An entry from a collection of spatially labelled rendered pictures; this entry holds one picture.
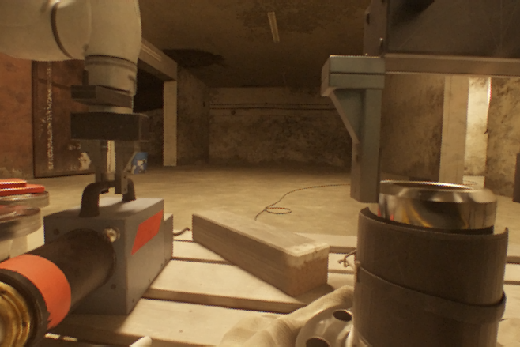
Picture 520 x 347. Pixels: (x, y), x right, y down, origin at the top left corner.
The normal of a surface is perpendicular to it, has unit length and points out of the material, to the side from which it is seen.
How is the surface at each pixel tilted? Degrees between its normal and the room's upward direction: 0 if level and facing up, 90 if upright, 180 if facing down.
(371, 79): 90
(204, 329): 0
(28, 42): 130
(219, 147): 90
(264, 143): 90
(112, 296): 90
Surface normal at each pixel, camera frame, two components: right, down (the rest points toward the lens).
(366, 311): -0.96, 0.00
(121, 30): 0.66, 0.09
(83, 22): -0.07, 0.11
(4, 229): 0.92, 0.05
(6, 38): -0.04, 0.62
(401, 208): -0.78, 0.03
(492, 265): 0.29, 0.07
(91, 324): 0.03, -1.00
